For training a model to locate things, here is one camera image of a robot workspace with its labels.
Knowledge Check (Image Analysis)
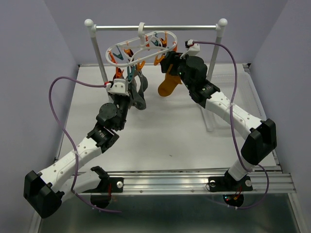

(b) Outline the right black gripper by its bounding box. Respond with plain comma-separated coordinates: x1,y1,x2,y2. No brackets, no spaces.
159,50,194,91

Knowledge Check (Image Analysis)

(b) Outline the mustard brown striped sock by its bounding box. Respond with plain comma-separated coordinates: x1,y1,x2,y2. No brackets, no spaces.
158,73,182,97

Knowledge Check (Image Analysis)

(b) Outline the yellow orange clothes peg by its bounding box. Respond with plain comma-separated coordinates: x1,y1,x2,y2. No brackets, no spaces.
136,61,145,72

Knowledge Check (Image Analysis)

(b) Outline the white round clip hanger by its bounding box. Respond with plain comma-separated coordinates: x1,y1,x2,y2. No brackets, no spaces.
105,22,178,78

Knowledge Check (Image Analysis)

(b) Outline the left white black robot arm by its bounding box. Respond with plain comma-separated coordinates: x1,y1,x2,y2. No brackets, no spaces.
23,95,130,218

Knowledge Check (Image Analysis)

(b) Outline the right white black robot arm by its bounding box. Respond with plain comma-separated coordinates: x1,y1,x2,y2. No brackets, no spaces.
160,51,277,190

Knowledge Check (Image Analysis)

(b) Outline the teal clothes peg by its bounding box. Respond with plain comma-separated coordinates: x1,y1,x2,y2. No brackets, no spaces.
127,66,135,82

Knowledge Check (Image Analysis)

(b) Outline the white clothes drying rack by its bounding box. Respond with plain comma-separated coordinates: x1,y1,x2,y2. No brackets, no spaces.
84,18,228,132

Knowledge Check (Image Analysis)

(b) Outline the white plastic laundry basket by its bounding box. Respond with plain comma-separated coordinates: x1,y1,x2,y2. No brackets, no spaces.
211,72,267,120

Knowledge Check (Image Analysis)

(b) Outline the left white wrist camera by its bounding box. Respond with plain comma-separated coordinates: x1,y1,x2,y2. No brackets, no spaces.
106,79,129,96

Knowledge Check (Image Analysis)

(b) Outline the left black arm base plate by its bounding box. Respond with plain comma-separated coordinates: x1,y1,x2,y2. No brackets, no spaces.
96,177,124,193

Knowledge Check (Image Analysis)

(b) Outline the aluminium rail frame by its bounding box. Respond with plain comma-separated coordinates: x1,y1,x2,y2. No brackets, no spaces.
29,170,309,233

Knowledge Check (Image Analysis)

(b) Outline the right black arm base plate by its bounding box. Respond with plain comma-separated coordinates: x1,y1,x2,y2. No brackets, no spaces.
208,176,253,192

